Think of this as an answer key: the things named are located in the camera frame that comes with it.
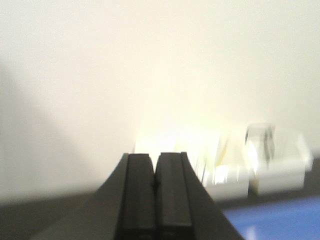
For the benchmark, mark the blue plastic tray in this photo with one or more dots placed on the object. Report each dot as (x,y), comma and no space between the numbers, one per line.
(297,219)

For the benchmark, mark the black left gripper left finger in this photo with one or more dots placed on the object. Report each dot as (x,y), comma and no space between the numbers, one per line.
(123,208)

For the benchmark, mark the white storage bin right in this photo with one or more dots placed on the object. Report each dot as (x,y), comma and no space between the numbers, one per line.
(279,158)

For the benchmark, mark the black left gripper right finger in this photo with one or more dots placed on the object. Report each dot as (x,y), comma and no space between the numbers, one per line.
(184,209)

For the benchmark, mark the white storage bin middle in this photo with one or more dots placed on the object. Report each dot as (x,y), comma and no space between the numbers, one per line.
(217,161)

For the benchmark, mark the white storage bin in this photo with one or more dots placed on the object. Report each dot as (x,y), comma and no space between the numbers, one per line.
(217,161)
(279,158)

